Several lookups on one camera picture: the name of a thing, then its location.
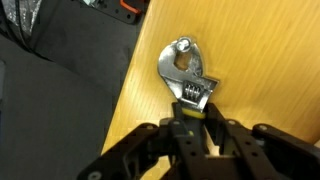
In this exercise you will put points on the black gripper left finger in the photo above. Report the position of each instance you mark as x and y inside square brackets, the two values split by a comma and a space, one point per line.
[140, 149]

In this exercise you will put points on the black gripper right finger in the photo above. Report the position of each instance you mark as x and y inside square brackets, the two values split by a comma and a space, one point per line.
[263, 148]

